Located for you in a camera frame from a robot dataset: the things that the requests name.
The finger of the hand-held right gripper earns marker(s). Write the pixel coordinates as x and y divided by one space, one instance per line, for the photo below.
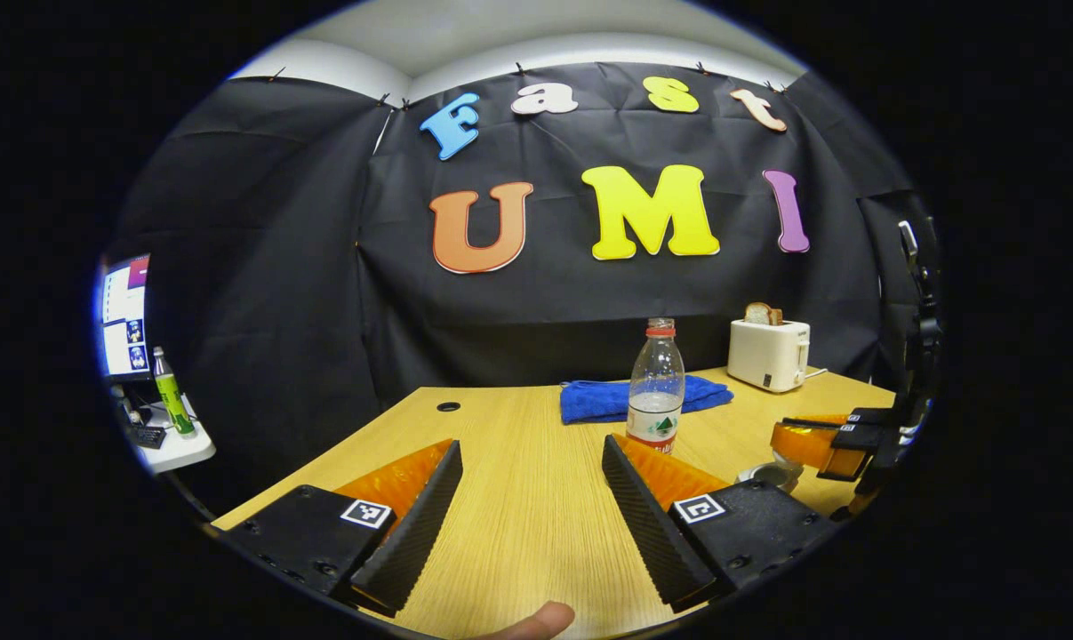
869 416
812 449

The computer monitor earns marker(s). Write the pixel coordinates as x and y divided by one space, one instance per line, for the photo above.
127 320

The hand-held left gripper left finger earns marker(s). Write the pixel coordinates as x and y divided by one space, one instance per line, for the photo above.
412 542

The white side table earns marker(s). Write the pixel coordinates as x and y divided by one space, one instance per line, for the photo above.
185 452

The black keyboard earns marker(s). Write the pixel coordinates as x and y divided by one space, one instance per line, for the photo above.
148 436

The green drink bottle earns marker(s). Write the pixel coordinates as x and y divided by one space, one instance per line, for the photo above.
174 400

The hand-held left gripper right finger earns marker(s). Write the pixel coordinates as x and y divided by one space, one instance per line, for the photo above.
647 533

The white ceramic teacup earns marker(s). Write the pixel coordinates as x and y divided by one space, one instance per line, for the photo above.
772 474

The white toaster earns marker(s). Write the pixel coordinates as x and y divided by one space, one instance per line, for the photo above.
767 356

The clear plastic water bottle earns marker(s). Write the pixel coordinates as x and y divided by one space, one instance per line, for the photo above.
656 391

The bread slice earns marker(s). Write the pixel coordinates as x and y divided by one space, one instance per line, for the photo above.
761 314

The blue towel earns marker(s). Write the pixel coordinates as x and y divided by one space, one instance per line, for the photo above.
598 400

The black backdrop cloth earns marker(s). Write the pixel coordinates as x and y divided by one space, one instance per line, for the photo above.
323 293

